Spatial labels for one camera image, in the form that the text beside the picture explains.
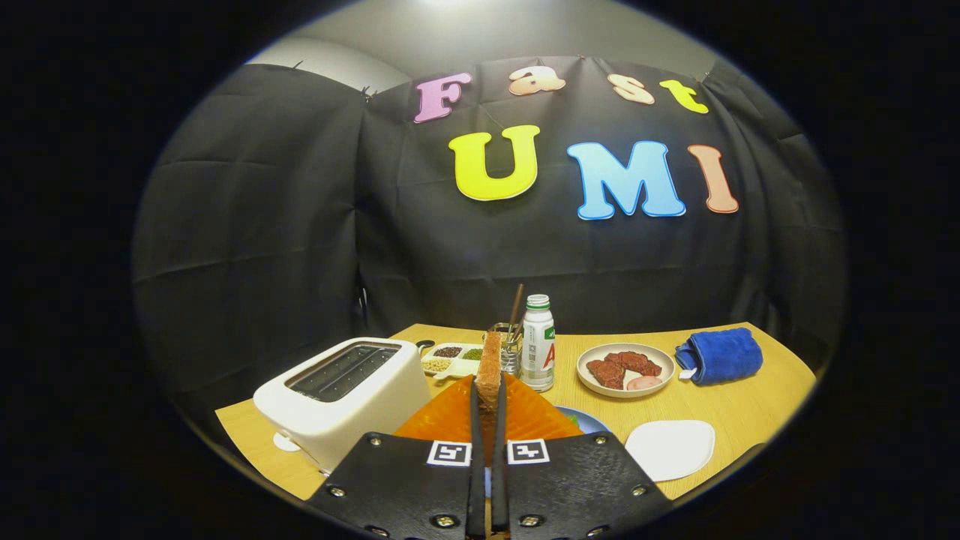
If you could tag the pink ham slice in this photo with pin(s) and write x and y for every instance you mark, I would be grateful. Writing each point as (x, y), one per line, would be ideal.
(645, 382)

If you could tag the white drink bottle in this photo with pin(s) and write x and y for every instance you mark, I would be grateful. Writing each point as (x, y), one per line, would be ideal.
(538, 352)

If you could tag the white divided condiment dish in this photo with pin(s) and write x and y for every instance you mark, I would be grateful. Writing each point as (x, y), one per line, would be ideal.
(450, 364)

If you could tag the blue towel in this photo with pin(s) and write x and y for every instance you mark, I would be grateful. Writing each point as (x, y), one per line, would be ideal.
(724, 356)

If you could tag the white plate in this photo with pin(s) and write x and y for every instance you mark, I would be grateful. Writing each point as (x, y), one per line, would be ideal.
(670, 448)

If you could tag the white toaster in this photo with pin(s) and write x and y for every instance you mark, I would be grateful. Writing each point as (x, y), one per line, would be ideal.
(360, 412)

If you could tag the beige plate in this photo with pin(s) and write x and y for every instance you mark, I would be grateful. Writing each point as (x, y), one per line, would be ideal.
(592, 382)

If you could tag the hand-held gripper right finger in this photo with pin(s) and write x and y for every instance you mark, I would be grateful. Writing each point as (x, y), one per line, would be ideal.
(499, 480)

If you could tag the toasted bread slice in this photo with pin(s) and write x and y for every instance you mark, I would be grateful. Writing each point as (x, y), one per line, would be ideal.
(489, 367)

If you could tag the blue plate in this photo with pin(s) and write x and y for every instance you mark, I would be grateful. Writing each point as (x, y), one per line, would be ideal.
(592, 424)

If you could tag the black backdrop cloth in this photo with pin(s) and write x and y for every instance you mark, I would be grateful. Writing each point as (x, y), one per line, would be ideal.
(262, 247)

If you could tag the brown meat piece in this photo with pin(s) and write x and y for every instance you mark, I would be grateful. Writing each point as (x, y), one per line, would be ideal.
(637, 363)
(606, 373)

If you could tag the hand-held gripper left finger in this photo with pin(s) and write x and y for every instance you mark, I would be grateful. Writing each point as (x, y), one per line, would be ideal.
(476, 480)

